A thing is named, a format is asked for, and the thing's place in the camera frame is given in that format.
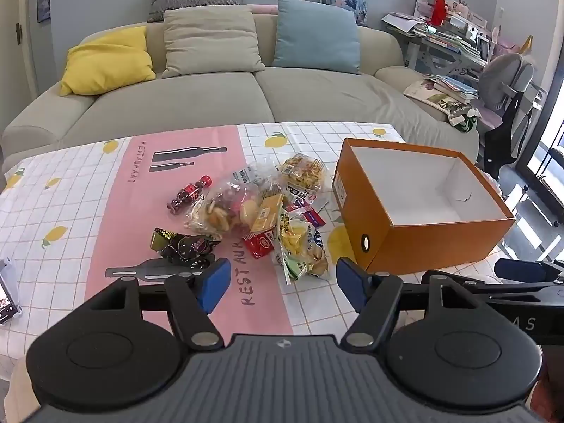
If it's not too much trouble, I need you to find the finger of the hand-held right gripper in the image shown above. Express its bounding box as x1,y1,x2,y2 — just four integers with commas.
493,258,564,282
420,269,564,303

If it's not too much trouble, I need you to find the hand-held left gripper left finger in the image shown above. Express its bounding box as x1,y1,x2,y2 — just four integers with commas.
82,258,232,350

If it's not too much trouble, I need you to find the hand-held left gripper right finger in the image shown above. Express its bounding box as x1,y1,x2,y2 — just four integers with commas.
336,257,486,351

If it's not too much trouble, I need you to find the clear bag of cookies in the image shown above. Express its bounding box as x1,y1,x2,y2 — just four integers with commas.
185,177,283,239

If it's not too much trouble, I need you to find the orange cardboard box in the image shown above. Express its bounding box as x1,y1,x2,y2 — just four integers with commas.
331,138,516,274

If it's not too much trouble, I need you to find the red white snack packet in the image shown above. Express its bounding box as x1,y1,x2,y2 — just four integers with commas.
286,189,326,226

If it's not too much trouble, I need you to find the golden yellow snack bag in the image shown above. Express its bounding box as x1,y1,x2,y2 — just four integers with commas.
280,153,327,195

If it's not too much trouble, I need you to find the dark purple gold snack packet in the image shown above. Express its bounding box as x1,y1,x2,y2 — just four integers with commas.
152,227,221,270

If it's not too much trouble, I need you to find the clear bag of yellow chips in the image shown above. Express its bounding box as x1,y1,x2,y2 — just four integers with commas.
275,210,331,286

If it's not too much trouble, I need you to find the small red packet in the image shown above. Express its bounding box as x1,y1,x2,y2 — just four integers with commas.
241,231,276,259

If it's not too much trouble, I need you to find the black metal rack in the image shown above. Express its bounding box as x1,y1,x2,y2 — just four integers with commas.
523,140,564,226

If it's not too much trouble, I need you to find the yellow wafer packet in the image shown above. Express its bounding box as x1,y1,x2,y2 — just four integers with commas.
250,193,285,233

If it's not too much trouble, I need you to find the cola bottle shaped candy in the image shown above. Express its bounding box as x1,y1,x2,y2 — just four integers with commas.
167,175,215,216

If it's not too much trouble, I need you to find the clear packet with striped label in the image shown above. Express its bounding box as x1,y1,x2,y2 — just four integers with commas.
229,162,283,188

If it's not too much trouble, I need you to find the black garment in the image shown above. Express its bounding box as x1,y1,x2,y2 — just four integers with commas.
482,96,521,173

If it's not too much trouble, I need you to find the green white bag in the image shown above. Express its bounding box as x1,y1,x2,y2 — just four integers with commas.
448,108,479,134

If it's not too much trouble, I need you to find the beige sofa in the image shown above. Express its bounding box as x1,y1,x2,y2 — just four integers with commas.
0,4,481,172

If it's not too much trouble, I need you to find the grey office chair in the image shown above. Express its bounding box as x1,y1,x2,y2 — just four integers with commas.
478,51,537,113

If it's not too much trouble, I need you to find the stack of books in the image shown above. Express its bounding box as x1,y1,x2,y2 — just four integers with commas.
403,74,479,118

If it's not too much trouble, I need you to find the smartphone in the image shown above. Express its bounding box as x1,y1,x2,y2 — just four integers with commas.
0,258,22,325

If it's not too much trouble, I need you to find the cluttered white desk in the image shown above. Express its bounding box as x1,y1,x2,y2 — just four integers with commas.
381,12,501,81

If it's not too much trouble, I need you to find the beige cushion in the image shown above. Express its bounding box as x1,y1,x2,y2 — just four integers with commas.
161,8,266,79

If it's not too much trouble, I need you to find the yellow cushion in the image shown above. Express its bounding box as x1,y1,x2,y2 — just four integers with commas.
59,26,158,97

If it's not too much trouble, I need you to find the light blue cushion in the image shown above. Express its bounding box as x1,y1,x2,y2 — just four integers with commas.
271,0,362,76

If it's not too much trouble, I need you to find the red bag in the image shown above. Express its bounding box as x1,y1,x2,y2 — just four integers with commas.
429,0,448,26

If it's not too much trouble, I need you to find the pink blanket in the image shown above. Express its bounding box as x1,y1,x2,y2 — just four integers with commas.
242,3,280,17

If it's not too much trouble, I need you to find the grey striped cushion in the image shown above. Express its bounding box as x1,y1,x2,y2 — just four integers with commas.
147,0,245,23

